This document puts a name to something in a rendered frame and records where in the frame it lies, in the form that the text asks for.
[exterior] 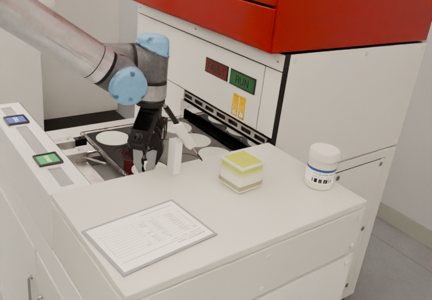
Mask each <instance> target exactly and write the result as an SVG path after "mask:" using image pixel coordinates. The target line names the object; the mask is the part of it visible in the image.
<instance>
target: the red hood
mask: <svg viewBox="0 0 432 300"><path fill-rule="evenodd" d="M132 1H135V2H137V3H140V4H144V5H145V6H148V7H151V8H153V9H156V10H159V11H160V12H164V13H167V14H169V15H172V16H174V17H177V18H179V19H182V20H184V21H187V22H190V23H192V24H195V25H197V26H200V27H202V28H205V29H207V30H210V31H213V32H215V33H218V34H221V35H223V36H225V37H229V38H231V39H233V40H237V41H239V42H241V43H244V44H247V45H249V46H252V47H254V48H257V49H260V50H262V51H265V52H267V53H270V54H275V53H285V52H293V51H308V50H315V49H330V48H345V47H353V46H367V45H376V44H390V43H398V42H413V41H421V40H427V37H428V33H429V29H430V26H431V22H432V0H132Z"/></svg>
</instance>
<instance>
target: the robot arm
mask: <svg viewBox="0 0 432 300"><path fill-rule="evenodd" d="M0 28H2V29H4V30H5V31H7V32H8V33H10V34H12V35H13V36H15V37H17V38H18V39H20V40H22V41H23V42H25V43H27V44H29V45H30V46H32V47H33V48H35V49H37V50H39V51H40V52H42V53H43V54H45V55H47V56H49V57H50V58H52V59H53V60H55V61H57V62H58V63H60V64H62V65H63V66H65V67H67V68H68V69H70V70H72V71H74V72H75V73H77V74H78V75H80V76H82V77H84V78H85V79H87V80H89V81H90V82H92V83H94V84H95V85H97V86H99V87H101V88H102V89H104V90H105V91H107V92H108V93H109V94H110V95H111V97H112V98H113V99H114V100H115V101H117V102H118V103H119V104H121V105H134V104H136V105H137V106H139V107H140V108H139V112H138V115H137V116H136V119H135V121H134V124H133V127H131V128H130V129H131V132H130V134H129V135H128V140H127V148H128V151H129V154H130V157H131V159H132V161H133V163H134V165H135V167H136V169H137V171H138V173H141V172H147V171H150V170H154V168H155V167H156V165H157V163H158V161H159V160H160V158H161V156H162V155H163V151H164V147H165V146H164V144H163V141H164V138H166V136H167V125H168V118H167V117H163V116H162V107H164V106H163V104H164V103H165V99H166V97H167V75H168V58H169V57H170V55H169V40H168V38H167V37H166V36H164V35H162V34H158V33H140V34H139V35H138V36H137V40H136V43H101V42H99V41H98V40H96V39H95V38H93V37H92V36H90V35H89V34H88V33H86V32H85V31H83V30H81V29H80V28H79V27H77V26H75V25H74V24H73V23H71V22H69V21H68V20H67V19H65V18H63V17H62V16H61V15H59V14H58V13H56V12H54V11H53V10H52V9H50V8H48V7H47V6H46V5H45V4H43V3H41V2H40V1H38V0H0ZM163 119H165V120H163ZM165 127H166V131H165ZM163 129H164V135H163V139H162V133H163ZM148 146H149V148H150V149H149V150H148V151H147V153H146V158H147V164H146V165H145V167H146V170H145V169H144V160H143V158H144V155H145V151H146V150H147V148H148Z"/></svg>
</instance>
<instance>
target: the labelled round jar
mask: <svg viewBox="0 0 432 300"><path fill-rule="evenodd" d="M340 153H341V152H340V150H339V149H338V148H337V147H335V146H333V145H330V144H326V143H314V144H313V145H311V146H310V152H309V158H308V161H307V166H306V170H305V176H304V180H303V181H304V183H305V184H306V185H307V186H308V187H310V188H312V189H315V190H320V191H325V190H329V189H330V188H332V185H333V182H334V178H335V175H336V170H337V166H338V161H339V156H340Z"/></svg>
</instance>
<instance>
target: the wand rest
mask: <svg viewBox="0 0 432 300"><path fill-rule="evenodd" d="M171 126H172V128H173V129H174V130H175V132H176V134H177V135H178V137H179V139H178V138H177V137H173V138H169V144H168V162H167V170H168V171H169V172H170V173H171V174H172V175H177V174H180V171H181V157H182V149H183V144H184V146H185V147H187V148H189V149H190V150H191V149H192V148H194V147H196V145H195V143H194V141H193V140H192V138H191V137H190V135H189V133H188V132H187V131H186V129H185V127H184V126H183V124H182V123H178V124H174V123H173V122H172V123H171Z"/></svg>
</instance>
